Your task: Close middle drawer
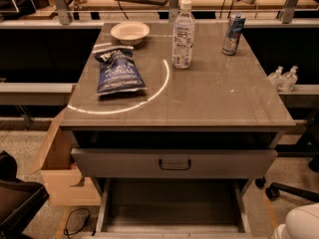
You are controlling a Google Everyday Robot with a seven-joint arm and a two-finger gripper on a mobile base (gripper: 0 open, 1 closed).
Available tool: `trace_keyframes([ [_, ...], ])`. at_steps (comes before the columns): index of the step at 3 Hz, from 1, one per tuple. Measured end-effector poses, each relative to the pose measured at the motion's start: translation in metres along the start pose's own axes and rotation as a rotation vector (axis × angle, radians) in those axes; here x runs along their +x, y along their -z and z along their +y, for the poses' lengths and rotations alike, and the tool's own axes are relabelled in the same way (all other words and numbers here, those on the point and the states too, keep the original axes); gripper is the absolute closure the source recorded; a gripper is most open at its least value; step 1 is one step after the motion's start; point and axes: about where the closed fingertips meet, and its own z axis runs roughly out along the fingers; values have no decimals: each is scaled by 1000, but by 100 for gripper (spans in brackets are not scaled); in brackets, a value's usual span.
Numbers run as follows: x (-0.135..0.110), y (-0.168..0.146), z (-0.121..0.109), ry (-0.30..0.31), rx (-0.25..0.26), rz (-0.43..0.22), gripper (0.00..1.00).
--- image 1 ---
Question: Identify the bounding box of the silver blue energy drink can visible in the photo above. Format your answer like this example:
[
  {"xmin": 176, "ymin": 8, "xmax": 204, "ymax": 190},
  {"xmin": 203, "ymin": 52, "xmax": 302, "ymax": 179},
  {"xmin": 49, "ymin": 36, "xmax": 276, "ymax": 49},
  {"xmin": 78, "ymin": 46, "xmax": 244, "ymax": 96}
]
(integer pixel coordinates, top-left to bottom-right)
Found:
[{"xmin": 222, "ymin": 12, "xmax": 246, "ymax": 56}]

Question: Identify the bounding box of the cardboard box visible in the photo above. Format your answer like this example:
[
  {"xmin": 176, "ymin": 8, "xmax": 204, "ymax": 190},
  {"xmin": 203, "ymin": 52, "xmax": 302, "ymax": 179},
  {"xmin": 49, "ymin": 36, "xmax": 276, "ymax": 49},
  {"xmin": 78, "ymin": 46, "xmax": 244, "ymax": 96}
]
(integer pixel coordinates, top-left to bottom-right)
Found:
[{"xmin": 29, "ymin": 85, "xmax": 102, "ymax": 207}]

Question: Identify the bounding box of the grey top drawer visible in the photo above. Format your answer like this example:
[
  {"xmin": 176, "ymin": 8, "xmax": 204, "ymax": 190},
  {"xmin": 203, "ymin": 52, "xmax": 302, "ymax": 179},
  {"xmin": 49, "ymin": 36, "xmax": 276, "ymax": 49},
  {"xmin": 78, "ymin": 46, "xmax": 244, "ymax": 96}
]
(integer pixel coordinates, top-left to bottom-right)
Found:
[{"xmin": 71, "ymin": 148, "xmax": 277, "ymax": 179}]

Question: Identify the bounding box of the grey metal drawer cabinet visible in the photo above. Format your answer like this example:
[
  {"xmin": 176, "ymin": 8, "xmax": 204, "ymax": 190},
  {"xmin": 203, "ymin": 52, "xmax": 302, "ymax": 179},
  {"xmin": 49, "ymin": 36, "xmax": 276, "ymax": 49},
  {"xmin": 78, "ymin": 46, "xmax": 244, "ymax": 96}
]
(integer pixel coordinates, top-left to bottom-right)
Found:
[{"xmin": 59, "ymin": 21, "xmax": 297, "ymax": 239}]

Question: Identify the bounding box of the blue chip bag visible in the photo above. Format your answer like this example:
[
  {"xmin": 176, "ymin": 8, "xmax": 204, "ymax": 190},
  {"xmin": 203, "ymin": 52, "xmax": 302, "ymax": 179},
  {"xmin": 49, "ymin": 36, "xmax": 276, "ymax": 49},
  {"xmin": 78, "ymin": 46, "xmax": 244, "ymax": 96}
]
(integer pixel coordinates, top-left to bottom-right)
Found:
[{"xmin": 93, "ymin": 46, "xmax": 147, "ymax": 96}]

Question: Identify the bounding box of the left sanitizer bottle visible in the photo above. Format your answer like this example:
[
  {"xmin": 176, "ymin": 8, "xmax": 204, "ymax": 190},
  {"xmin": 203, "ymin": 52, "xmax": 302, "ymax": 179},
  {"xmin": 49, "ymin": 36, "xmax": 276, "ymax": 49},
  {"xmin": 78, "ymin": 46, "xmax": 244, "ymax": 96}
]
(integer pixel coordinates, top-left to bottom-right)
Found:
[{"xmin": 268, "ymin": 66, "xmax": 283, "ymax": 91}]

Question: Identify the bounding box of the grey drawer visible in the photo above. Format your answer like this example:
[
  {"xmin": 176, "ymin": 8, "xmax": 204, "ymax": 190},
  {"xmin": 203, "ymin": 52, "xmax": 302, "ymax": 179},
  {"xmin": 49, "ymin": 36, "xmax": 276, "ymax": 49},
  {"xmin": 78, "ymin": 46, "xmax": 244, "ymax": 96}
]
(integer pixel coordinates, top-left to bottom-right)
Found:
[
  {"xmin": 71, "ymin": 148, "xmax": 277, "ymax": 179},
  {"xmin": 81, "ymin": 179, "xmax": 266, "ymax": 239}
]

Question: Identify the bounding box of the white paper bowl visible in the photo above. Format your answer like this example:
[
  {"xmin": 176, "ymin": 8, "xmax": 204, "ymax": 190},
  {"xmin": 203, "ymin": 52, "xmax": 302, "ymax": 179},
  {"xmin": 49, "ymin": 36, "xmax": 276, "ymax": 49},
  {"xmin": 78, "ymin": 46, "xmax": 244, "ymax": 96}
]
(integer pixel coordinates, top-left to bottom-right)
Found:
[{"xmin": 111, "ymin": 21, "xmax": 150, "ymax": 46}]

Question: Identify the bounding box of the clear plastic water bottle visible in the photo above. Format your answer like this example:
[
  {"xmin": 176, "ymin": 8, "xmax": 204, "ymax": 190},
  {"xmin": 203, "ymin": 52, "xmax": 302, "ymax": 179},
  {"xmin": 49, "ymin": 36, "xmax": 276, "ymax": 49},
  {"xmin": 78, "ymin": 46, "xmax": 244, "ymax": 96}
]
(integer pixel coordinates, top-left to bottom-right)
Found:
[{"xmin": 172, "ymin": 0, "xmax": 195, "ymax": 69}]

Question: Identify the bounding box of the black chair base right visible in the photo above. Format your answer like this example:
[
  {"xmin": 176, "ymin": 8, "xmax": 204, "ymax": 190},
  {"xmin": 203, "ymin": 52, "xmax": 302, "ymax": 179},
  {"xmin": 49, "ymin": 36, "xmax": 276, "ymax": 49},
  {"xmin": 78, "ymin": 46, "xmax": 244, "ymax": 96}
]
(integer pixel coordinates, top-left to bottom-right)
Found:
[{"xmin": 265, "ymin": 108, "xmax": 319, "ymax": 202}]

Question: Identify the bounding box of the right sanitizer bottle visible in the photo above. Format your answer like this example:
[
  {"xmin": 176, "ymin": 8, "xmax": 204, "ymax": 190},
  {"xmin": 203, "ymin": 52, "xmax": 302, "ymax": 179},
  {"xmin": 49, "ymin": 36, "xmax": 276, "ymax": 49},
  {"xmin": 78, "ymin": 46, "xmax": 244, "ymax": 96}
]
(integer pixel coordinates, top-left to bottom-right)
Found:
[{"xmin": 279, "ymin": 66, "xmax": 298, "ymax": 92}]

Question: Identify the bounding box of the black office chair left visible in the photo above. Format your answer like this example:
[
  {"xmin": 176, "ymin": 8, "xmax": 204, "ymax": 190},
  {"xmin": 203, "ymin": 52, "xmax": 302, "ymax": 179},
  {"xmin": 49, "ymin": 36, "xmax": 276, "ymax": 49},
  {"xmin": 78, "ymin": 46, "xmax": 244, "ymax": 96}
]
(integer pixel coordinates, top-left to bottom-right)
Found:
[{"xmin": 0, "ymin": 150, "xmax": 49, "ymax": 239}]

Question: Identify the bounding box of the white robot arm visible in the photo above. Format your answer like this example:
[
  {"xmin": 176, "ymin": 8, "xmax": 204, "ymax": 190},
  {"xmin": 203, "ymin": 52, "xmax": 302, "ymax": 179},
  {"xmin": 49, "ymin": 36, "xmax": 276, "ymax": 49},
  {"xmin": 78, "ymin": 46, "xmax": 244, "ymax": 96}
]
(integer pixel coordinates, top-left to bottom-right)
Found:
[{"xmin": 271, "ymin": 203, "xmax": 319, "ymax": 239}]

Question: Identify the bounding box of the sanitizer bottle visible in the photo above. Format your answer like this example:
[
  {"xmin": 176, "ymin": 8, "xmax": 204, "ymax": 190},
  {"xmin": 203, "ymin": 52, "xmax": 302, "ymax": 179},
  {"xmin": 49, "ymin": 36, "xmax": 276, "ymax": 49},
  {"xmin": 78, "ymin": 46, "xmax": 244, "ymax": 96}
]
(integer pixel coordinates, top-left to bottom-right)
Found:
[
  {"xmin": 279, "ymin": 66, "xmax": 298, "ymax": 92},
  {"xmin": 268, "ymin": 66, "xmax": 283, "ymax": 91}
]

